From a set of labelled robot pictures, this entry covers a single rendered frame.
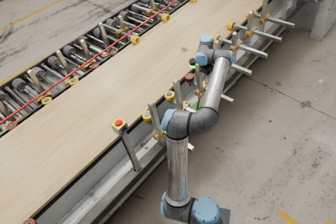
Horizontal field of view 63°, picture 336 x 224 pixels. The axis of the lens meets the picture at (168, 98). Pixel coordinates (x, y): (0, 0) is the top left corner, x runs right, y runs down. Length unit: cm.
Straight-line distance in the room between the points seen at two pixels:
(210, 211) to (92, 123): 105
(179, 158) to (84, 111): 104
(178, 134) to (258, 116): 191
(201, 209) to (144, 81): 114
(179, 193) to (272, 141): 159
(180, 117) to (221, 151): 160
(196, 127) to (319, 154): 190
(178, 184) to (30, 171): 103
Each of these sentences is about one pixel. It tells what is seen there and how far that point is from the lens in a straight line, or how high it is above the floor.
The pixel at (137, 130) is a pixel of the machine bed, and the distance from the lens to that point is 216.
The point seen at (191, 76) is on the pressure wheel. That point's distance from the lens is 227.
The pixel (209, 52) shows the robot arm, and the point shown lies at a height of 137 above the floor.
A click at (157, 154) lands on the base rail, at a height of 70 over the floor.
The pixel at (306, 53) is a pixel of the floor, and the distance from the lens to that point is 408.
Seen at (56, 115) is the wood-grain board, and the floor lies 90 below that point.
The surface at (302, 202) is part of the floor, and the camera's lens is 274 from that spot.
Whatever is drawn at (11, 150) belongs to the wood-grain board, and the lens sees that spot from 230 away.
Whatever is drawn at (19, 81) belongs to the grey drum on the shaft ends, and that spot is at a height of 85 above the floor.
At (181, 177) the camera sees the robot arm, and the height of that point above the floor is 107.
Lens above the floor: 243
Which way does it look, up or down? 46 degrees down
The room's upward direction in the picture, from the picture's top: 11 degrees counter-clockwise
